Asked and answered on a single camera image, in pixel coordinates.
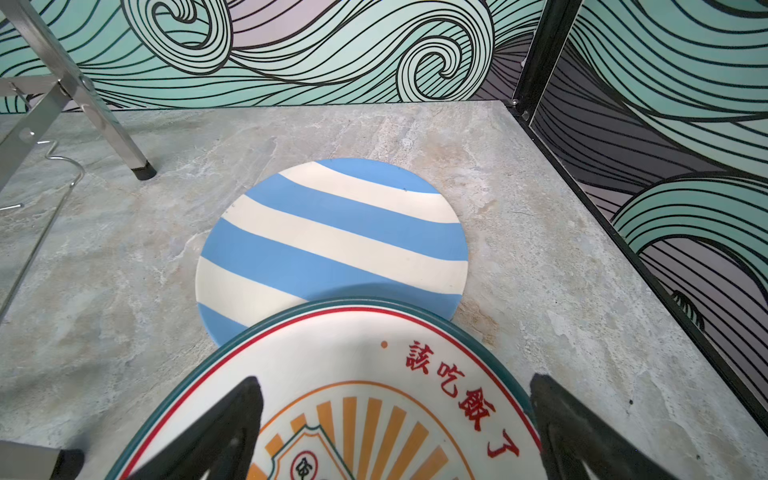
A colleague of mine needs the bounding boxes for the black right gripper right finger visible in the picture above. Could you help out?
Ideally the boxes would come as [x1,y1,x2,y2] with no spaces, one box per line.
[530,374,673,479]

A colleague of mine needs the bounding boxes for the sunburst plate red green rim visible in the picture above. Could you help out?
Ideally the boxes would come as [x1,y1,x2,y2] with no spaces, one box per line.
[110,298,545,479]

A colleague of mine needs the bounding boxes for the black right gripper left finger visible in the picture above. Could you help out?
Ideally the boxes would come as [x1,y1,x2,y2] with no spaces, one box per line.
[131,376,264,479]

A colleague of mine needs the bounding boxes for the steel two-tier dish rack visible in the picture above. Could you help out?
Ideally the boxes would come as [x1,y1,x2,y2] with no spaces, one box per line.
[1,0,157,479]

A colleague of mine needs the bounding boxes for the blue white striped plate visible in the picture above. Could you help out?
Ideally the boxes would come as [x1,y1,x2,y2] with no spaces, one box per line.
[195,158,469,345]

